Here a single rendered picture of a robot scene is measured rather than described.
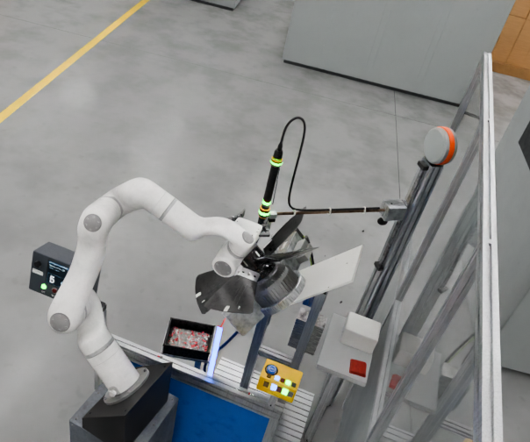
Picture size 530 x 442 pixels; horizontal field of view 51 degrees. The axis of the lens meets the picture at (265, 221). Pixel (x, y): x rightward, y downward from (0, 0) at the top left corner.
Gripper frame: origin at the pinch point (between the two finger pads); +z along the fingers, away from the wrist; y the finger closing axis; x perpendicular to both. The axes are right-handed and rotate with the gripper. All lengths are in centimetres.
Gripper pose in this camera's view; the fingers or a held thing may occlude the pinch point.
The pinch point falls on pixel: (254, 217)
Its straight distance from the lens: 206.6
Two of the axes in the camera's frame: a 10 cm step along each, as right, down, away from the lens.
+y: 9.3, 3.4, -1.4
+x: 1.9, -7.7, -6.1
